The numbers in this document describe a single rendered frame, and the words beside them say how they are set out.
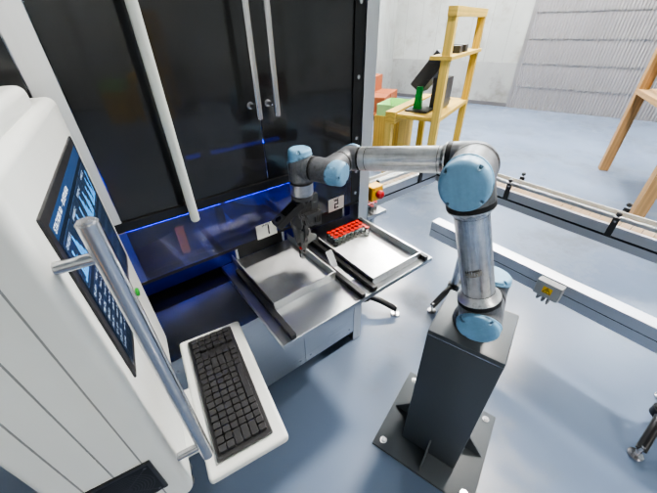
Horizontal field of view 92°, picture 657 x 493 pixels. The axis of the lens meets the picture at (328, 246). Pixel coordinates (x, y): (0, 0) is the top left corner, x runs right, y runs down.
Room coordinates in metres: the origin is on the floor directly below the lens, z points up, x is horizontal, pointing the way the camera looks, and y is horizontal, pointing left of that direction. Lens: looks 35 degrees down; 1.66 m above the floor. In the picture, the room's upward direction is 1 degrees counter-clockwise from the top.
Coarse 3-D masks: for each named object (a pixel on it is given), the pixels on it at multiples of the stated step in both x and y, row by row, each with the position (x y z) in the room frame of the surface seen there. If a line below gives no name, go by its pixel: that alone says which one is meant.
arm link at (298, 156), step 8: (288, 152) 0.94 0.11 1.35; (296, 152) 0.92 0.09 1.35; (304, 152) 0.93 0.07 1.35; (288, 160) 0.94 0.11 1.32; (296, 160) 0.92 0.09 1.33; (304, 160) 0.92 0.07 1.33; (288, 168) 0.94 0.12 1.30; (296, 168) 0.92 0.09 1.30; (304, 168) 0.90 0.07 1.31; (296, 176) 0.92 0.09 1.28; (304, 176) 0.91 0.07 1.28; (296, 184) 0.92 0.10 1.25; (304, 184) 0.92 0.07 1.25
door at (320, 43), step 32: (256, 0) 1.08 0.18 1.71; (288, 0) 1.15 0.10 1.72; (320, 0) 1.21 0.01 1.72; (352, 0) 1.29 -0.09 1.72; (256, 32) 1.08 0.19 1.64; (288, 32) 1.14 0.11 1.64; (320, 32) 1.21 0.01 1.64; (352, 32) 1.29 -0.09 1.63; (288, 64) 1.14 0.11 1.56; (320, 64) 1.21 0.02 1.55; (352, 64) 1.29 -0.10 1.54; (288, 96) 1.13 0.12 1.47; (320, 96) 1.21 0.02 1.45; (288, 128) 1.12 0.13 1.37; (320, 128) 1.20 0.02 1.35
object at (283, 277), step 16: (288, 240) 1.16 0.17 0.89; (256, 256) 1.05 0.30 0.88; (272, 256) 1.04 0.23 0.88; (288, 256) 1.04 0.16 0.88; (256, 272) 0.95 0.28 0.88; (272, 272) 0.94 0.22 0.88; (288, 272) 0.94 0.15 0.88; (304, 272) 0.94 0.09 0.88; (320, 272) 0.94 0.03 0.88; (272, 288) 0.86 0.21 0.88; (288, 288) 0.85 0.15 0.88; (304, 288) 0.82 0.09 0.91; (272, 304) 0.76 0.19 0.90
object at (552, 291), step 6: (540, 282) 1.25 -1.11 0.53; (546, 282) 1.23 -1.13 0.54; (552, 282) 1.23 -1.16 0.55; (534, 288) 1.26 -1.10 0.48; (540, 288) 1.24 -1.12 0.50; (546, 288) 1.22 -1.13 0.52; (552, 288) 1.20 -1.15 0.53; (558, 288) 1.19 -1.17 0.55; (564, 288) 1.19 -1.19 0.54; (540, 294) 1.23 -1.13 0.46; (546, 294) 1.21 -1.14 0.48; (552, 294) 1.19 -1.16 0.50; (558, 294) 1.17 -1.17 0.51; (552, 300) 1.18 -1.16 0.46
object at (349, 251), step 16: (368, 224) 1.25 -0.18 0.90; (320, 240) 1.12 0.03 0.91; (352, 240) 1.16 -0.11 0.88; (368, 240) 1.15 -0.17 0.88; (384, 240) 1.15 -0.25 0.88; (400, 240) 1.10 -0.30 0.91; (352, 256) 1.03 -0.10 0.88; (368, 256) 1.03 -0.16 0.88; (384, 256) 1.03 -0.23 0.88; (400, 256) 1.03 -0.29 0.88; (416, 256) 1.00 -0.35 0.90; (368, 272) 0.93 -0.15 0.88; (384, 272) 0.89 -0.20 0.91
